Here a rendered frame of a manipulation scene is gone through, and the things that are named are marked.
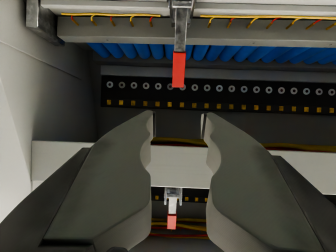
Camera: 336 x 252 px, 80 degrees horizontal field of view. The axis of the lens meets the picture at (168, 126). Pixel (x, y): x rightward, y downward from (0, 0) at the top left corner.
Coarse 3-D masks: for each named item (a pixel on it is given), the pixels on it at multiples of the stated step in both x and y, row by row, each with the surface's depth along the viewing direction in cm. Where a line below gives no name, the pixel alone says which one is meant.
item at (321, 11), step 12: (48, 0) 20; (60, 0) 20; (72, 0) 19; (84, 0) 19; (96, 0) 19; (108, 0) 19; (120, 0) 19; (228, 12) 20; (240, 12) 20; (252, 12) 19; (264, 12) 19; (276, 12) 19; (288, 12) 19; (300, 12) 19; (312, 12) 19; (324, 12) 19
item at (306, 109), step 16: (112, 80) 34; (128, 80) 34; (144, 80) 34; (160, 80) 34; (192, 80) 34; (208, 80) 34; (224, 80) 34; (240, 80) 34; (112, 96) 34; (128, 96) 34; (144, 96) 34; (160, 96) 34; (176, 96) 34; (192, 96) 34; (208, 96) 34; (224, 96) 34; (240, 96) 34; (256, 96) 34; (272, 96) 34; (288, 96) 34; (304, 96) 34; (320, 96) 33; (256, 112) 34; (272, 112) 34; (288, 112) 34; (304, 112) 33; (320, 112) 33
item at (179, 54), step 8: (176, 8) 17; (184, 8) 17; (176, 16) 17; (184, 16) 17; (176, 24) 17; (184, 24) 17; (176, 32) 18; (184, 32) 18; (176, 40) 18; (184, 40) 18; (176, 48) 19; (184, 48) 19; (176, 56) 19; (184, 56) 19; (176, 64) 19; (184, 64) 19; (176, 72) 20; (184, 72) 20; (176, 80) 20
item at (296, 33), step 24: (72, 24) 22; (96, 24) 22; (120, 24) 22; (144, 24) 22; (168, 24) 22; (192, 24) 22; (216, 24) 22; (240, 24) 22; (264, 24) 21; (288, 24) 21; (312, 24) 20
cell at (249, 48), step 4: (240, 48) 27; (244, 48) 26; (248, 48) 25; (252, 48) 25; (256, 48) 25; (236, 52) 29; (240, 52) 28; (244, 52) 27; (248, 52) 26; (236, 56) 29; (240, 56) 28; (244, 56) 28; (236, 60) 30; (240, 60) 30
